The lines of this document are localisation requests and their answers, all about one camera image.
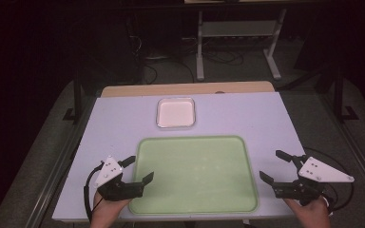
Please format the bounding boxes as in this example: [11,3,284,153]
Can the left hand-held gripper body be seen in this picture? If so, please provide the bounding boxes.
[94,155,135,202]

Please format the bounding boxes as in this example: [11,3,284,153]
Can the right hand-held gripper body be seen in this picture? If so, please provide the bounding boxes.
[292,155,355,207]

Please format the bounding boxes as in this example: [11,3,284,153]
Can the person's left hand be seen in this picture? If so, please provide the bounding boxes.
[89,191,131,228]

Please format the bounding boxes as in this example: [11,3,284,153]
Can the person's right hand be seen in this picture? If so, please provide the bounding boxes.
[282,195,333,228]

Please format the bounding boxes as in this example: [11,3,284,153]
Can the green plastic tray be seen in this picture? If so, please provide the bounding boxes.
[128,135,260,216]

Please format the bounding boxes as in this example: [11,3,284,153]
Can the white square dish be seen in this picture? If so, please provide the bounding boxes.
[155,97,197,129]

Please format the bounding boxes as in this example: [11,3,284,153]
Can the black metal stand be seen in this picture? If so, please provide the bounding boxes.
[62,70,84,125]
[332,67,360,124]

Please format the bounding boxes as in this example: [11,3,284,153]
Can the white metal stand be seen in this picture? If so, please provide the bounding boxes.
[195,9,287,82]

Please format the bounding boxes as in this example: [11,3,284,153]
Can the black cable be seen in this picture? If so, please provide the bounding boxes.
[303,146,355,213]
[83,161,105,223]

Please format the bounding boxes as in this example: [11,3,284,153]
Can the black floor cables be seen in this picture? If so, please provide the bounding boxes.
[142,47,245,86]

